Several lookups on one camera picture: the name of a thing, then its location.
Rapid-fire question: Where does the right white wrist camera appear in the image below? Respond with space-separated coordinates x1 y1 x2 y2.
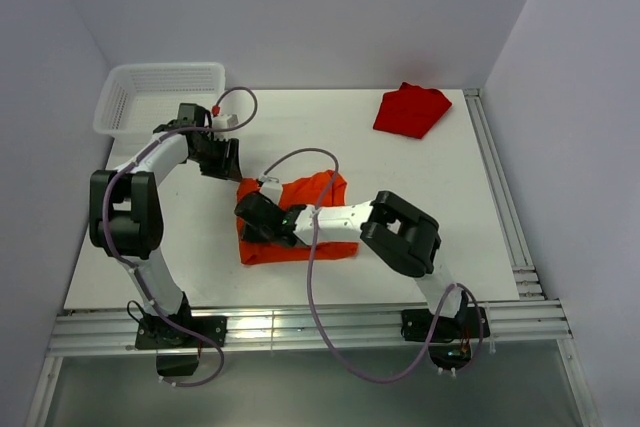
257 175 283 207

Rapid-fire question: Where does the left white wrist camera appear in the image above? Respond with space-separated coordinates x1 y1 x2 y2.
211 106 239 130

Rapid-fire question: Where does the orange t-shirt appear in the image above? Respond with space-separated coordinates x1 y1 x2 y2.
235 170 360 266

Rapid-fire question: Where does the white perforated plastic basket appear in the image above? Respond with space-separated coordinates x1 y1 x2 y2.
93 62 226 144

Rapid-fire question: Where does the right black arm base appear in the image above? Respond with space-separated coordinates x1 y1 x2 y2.
400 307 491 369

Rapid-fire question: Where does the aluminium front rail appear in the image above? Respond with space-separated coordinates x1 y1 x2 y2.
46 300 572 357

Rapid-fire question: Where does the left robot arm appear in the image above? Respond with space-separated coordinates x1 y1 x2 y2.
89 103 241 346

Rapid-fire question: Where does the red folded t-shirt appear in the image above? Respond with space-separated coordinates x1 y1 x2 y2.
373 82 452 139

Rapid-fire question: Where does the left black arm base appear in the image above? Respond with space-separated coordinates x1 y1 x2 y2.
135 316 227 379

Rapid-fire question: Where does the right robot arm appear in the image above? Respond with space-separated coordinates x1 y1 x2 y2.
235 191 469 337

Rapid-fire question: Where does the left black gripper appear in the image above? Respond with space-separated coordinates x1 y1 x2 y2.
190 135 242 182

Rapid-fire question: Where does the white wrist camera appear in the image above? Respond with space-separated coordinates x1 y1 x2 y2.
257 175 283 207
211 106 239 130

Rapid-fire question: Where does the aluminium side rail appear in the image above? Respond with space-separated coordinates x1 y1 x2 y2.
463 89 546 301

